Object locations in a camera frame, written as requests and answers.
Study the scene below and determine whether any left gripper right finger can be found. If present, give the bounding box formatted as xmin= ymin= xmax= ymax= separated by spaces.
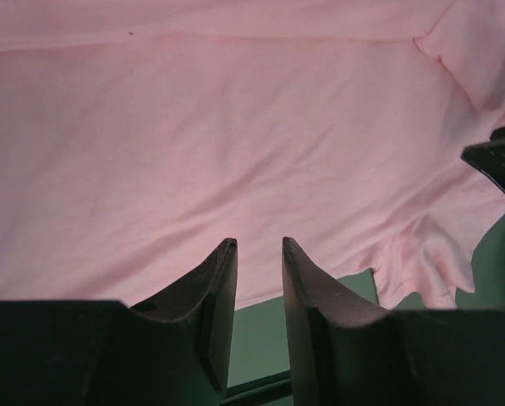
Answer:
xmin=283 ymin=237 xmax=505 ymax=405

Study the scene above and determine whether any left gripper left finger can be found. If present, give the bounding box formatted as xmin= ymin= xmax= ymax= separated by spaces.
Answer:
xmin=0 ymin=239 xmax=238 ymax=405

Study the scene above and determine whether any pink t shirt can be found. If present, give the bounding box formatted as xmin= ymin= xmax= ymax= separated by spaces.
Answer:
xmin=0 ymin=1 xmax=505 ymax=308

